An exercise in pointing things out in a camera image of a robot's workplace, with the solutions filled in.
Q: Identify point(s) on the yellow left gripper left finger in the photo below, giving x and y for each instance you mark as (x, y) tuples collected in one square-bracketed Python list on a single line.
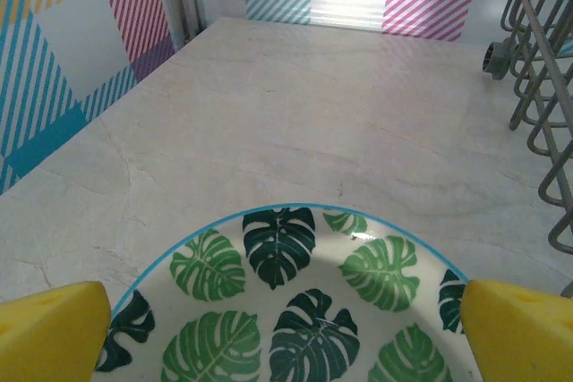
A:
[(49, 337)]

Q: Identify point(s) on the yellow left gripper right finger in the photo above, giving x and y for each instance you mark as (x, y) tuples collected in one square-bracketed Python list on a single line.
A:
[(524, 337)]

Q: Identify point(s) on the green leaf print bowl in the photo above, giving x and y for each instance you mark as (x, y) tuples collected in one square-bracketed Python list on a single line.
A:
[(291, 310)]

